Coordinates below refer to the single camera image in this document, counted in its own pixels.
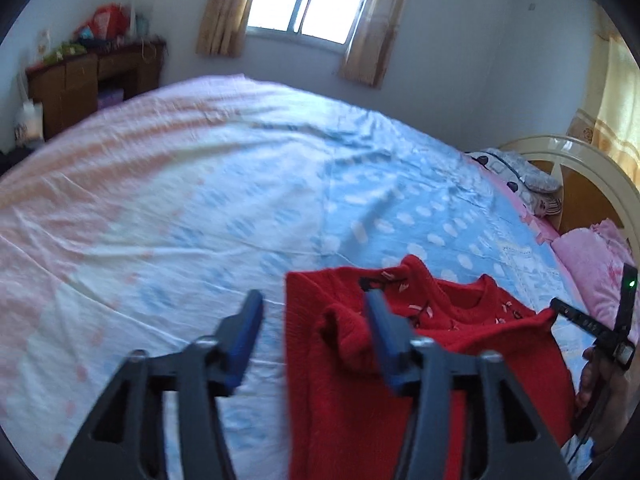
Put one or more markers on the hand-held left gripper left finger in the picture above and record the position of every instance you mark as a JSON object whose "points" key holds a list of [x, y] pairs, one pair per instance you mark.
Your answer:
{"points": [[245, 340]]}

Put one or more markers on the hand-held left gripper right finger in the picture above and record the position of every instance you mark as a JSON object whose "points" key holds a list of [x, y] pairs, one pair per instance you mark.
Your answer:
{"points": [[387, 345]]}

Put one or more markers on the red knitted sweater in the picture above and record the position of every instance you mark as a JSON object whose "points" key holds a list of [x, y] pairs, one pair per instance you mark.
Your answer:
{"points": [[340, 410]]}

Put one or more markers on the person's right hand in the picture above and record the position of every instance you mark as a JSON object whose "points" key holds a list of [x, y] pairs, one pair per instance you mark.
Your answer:
{"points": [[605, 400]]}

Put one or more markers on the pink pillow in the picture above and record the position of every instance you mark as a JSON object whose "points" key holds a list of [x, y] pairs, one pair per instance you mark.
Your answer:
{"points": [[585, 255]]}

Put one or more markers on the printed cartoon pillow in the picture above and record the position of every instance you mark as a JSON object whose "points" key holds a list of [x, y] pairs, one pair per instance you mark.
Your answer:
{"points": [[542, 205]]}

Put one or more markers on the printed pastel bed sheet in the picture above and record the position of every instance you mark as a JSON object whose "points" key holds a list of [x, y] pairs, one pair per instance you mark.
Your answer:
{"points": [[200, 185]]}

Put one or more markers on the cream wooden headboard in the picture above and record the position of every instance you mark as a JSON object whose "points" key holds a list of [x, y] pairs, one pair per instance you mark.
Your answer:
{"points": [[590, 160]]}

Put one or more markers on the grey-blue pillow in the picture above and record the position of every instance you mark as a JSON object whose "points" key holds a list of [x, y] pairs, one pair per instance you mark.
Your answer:
{"points": [[530, 172]]}

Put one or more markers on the yellow patterned curtain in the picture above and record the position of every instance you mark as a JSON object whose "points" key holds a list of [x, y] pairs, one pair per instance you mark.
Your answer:
{"points": [[612, 110]]}

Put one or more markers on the white paper bag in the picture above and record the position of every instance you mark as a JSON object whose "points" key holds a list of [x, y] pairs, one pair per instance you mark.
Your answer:
{"points": [[30, 125]]}

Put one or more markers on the brown wooden desk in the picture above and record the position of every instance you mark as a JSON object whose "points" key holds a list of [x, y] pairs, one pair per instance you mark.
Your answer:
{"points": [[70, 90]]}

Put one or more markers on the beige patterned curtain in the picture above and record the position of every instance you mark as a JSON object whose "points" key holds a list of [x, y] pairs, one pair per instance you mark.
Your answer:
{"points": [[225, 10], [375, 35]]}

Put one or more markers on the light blue bag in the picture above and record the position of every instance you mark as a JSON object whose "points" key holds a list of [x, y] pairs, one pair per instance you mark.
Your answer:
{"points": [[141, 26]]}

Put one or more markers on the green cloth item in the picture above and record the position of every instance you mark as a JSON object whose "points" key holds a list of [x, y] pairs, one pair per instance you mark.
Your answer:
{"points": [[65, 52]]}

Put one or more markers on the small sliding window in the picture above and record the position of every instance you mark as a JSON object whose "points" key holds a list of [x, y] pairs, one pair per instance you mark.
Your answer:
{"points": [[312, 0]]}

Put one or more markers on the red gift bag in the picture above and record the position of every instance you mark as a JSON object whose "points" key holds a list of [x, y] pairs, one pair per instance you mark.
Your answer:
{"points": [[102, 22]]}

